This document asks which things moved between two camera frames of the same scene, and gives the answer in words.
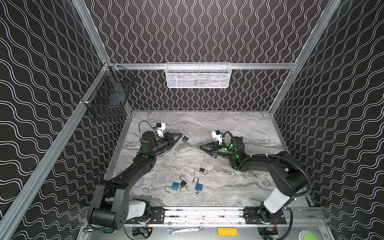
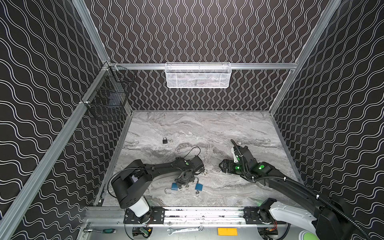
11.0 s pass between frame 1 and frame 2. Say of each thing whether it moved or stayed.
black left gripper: moved
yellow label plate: stayed
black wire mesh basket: stayed
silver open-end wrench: stayed
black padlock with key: moved
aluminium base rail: stayed
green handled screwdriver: stayed
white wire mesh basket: stayed
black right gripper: moved
